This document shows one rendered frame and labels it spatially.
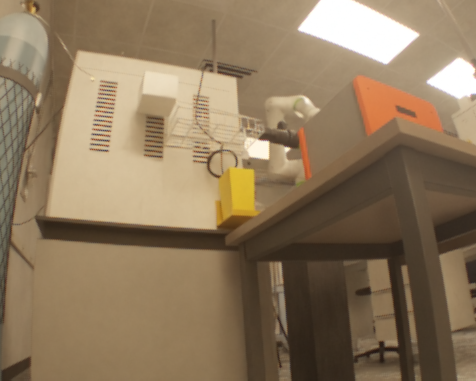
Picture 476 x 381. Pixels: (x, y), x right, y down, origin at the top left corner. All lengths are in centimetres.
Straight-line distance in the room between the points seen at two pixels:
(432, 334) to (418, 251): 13
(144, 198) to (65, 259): 33
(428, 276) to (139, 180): 95
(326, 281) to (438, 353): 149
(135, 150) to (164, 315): 56
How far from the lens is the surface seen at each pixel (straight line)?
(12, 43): 118
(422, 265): 56
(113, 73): 144
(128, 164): 124
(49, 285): 111
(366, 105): 111
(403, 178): 59
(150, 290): 112
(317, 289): 196
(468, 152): 74
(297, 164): 221
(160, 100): 122
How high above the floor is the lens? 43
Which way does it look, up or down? 22 degrees up
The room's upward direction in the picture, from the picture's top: 4 degrees counter-clockwise
